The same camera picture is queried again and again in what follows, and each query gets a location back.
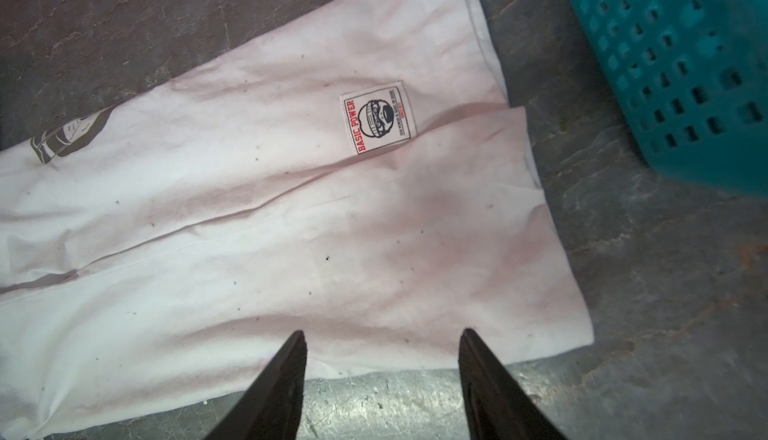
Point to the teal plastic basket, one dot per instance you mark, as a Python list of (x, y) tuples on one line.
[(691, 79)]

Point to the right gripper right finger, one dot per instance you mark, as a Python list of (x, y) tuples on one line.
[(496, 406)]

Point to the white grey-trimmed tank top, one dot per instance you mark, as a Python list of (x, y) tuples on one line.
[(357, 174)]

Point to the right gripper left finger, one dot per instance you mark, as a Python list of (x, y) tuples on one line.
[(271, 407)]

